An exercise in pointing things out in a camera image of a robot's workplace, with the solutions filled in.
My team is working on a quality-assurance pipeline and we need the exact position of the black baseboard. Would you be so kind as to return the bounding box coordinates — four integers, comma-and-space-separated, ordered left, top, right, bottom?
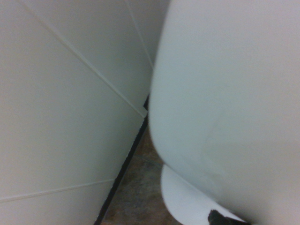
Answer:
93, 93, 150, 225

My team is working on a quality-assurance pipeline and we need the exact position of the white toilet tank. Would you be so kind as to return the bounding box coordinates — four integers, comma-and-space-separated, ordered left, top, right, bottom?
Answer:
149, 0, 300, 225

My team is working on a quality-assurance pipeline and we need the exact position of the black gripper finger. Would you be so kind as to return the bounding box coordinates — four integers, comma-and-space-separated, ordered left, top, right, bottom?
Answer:
208, 210, 250, 225

